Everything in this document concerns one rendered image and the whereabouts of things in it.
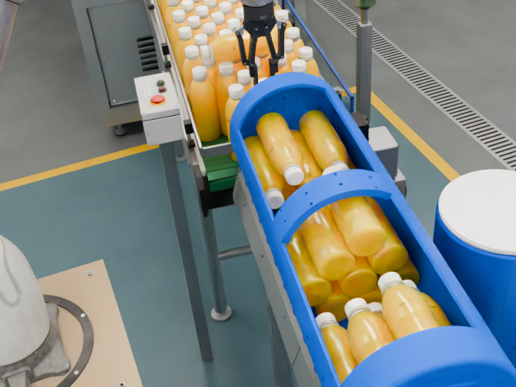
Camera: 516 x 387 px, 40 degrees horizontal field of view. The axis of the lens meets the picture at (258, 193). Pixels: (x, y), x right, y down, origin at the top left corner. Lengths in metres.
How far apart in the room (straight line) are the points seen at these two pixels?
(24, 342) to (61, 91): 3.15
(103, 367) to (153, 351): 1.34
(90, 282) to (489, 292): 0.83
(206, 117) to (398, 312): 1.03
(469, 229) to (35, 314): 0.87
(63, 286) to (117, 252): 1.59
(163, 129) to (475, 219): 0.82
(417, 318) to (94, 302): 0.67
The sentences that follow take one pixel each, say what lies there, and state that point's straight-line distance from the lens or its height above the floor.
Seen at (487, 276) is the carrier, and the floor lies 0.96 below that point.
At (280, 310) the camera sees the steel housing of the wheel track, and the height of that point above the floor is 0.87.
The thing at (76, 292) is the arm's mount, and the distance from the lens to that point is 1.53.
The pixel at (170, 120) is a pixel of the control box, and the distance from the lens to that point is 1.87.
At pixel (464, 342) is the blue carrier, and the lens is 1.09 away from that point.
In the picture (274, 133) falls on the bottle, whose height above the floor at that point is 1.16.
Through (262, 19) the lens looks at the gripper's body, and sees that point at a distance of 1.77.
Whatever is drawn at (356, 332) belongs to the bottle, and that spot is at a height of 1.15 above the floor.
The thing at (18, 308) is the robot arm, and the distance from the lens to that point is 1.29.
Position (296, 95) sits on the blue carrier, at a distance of 1.71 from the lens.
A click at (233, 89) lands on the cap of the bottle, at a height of 1.12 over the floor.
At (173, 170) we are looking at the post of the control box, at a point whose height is 0.85.
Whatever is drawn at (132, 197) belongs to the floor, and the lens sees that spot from 3.40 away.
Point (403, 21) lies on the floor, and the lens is 4.77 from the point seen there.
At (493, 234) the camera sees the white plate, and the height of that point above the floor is 1.04.
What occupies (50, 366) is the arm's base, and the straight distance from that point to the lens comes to 1.39.
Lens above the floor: 2.05
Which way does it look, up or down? 39 degrees down
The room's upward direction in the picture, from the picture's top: 6 degrees counter-clockwise
